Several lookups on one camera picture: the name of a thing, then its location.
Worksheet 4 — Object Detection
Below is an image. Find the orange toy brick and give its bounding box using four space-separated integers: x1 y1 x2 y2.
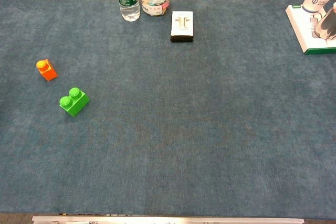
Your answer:
36 59 58 82

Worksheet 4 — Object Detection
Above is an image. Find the green toy brick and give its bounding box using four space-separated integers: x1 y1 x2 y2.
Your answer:
59 87 90 118

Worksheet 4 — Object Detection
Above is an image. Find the blue felt table cloth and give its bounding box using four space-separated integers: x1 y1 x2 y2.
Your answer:
0 0 336 217

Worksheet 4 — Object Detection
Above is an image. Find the white box black base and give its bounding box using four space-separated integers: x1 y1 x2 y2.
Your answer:
170 10 194 43

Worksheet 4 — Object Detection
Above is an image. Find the flat white green box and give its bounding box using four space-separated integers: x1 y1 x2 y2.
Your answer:
285 4 336 56

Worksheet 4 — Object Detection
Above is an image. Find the shiny metal pitcher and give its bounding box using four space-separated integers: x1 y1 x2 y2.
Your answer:
314 1 336 41

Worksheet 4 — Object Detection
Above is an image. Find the aluminium rail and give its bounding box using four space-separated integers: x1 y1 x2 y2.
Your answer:
31 216 305 224

